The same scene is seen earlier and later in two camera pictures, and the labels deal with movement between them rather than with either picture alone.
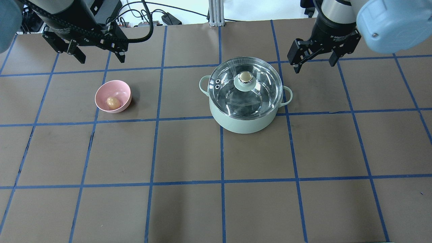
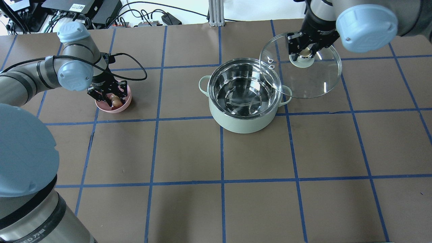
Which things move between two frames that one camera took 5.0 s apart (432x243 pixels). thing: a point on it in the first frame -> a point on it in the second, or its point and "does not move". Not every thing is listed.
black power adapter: (170, 19) does not move
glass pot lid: (245, 88) -> (301, 79)
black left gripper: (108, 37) -> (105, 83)
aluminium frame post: (216, 13) does not move
